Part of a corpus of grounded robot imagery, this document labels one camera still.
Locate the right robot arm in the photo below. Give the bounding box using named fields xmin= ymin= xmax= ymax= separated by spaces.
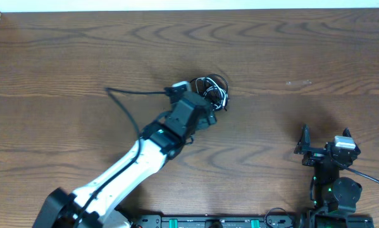
xmin=294 ymin=125 xmax=362 ymax=227

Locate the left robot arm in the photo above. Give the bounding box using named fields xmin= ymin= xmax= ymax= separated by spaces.
xmin=33 ymin=91 xmax=216 ymax=227

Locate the clear tape scrap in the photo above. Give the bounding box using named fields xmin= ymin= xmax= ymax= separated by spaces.
xmin=286 ymin=80 xmax=312 ymax=86

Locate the black right camera cable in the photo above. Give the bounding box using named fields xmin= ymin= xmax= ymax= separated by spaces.
xmin=330 ymin=151 xmax=379 ymax=228

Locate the black camera cable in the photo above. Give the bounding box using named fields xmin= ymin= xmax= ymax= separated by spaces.
xmin=330 ymin=151 xmax=379 ymax=228
xmin=71 ymin=87 xmax=168 ymax=228

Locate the black left camera cable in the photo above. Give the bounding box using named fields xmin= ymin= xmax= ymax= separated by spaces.
xmin=71 ymin=87 xmax=168 ymax=228

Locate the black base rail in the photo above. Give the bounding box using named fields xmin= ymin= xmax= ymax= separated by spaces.
xmin=131 ymin=214 xmax=374 ymax=228

